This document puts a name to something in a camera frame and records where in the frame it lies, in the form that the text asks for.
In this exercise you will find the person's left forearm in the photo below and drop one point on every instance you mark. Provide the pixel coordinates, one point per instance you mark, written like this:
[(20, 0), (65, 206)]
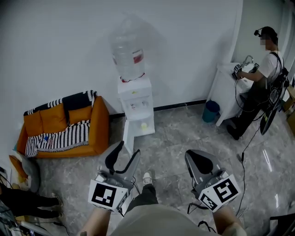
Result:
[(96, 221)]

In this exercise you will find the person's white shoe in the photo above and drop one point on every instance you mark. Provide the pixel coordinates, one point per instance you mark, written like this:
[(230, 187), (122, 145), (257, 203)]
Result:
[(148, 177)]

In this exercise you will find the person's right forearm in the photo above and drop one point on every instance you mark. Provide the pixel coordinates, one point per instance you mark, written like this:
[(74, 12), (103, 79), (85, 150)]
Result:
[(227, 221)]

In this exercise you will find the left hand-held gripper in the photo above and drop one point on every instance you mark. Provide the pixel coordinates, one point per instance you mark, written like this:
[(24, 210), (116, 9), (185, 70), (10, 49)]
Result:
[(108, 193)]

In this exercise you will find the pale yellow cup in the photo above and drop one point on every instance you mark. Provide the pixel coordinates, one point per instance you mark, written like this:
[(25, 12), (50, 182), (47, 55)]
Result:
[(144, 126)]

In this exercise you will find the orange sofa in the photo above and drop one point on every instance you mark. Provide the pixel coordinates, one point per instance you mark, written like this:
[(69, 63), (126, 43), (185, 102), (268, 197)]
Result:
[(99, 124)]

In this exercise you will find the orange grey cushions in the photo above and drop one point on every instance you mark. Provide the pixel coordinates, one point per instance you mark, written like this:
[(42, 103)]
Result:
[(27, 170)]

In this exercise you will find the white water dispenser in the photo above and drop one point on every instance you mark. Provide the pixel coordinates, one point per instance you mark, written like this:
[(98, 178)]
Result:
[(136, 101)]

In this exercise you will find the person's dark trouser leg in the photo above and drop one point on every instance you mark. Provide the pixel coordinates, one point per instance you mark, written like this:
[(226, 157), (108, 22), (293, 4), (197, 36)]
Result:
[(144, 198)]

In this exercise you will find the cardboard box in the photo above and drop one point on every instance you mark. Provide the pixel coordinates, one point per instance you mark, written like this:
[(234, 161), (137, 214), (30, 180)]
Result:
[(290, 103)]

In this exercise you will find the black white striped blanket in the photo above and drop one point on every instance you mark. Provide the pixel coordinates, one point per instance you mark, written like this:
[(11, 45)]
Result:
[(69, 136)]

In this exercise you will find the clear water bottle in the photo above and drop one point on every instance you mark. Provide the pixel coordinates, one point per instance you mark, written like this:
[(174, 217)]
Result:
[(128, 57)]

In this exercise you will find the black chair frame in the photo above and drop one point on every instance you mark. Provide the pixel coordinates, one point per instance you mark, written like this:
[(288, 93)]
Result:
[(282, 224)]

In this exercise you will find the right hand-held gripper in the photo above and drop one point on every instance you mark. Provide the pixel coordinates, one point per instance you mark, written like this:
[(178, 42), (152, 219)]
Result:
[(219, 191)]

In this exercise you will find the metal faucet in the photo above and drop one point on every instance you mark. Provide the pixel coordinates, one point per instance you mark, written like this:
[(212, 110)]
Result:
[(247, 59)]

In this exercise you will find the person's beige shirt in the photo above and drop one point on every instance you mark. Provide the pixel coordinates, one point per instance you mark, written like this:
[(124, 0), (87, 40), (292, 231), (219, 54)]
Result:
[(161, 222)]

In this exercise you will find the white sink cabinet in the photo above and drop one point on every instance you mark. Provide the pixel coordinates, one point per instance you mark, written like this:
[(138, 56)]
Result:
[(224, 92)]

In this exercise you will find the teal trash bin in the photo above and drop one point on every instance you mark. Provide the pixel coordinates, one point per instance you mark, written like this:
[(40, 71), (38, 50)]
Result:
[(210, 111)]

